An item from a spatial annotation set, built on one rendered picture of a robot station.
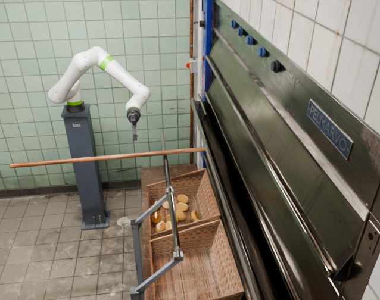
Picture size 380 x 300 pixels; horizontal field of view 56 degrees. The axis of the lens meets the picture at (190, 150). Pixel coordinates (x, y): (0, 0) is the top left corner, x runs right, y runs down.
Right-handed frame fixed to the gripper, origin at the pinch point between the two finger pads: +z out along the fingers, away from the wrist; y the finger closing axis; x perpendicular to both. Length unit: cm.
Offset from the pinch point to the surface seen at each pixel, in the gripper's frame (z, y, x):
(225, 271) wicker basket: 69, 61, -47
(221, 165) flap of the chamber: 57, -6, -45
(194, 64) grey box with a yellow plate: -81, -14, -52
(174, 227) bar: 74, 17, -18
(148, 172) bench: -60, 76, -7
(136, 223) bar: 45, 39, 2
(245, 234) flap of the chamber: 106, -6, -44
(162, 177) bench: -51, 76, -19
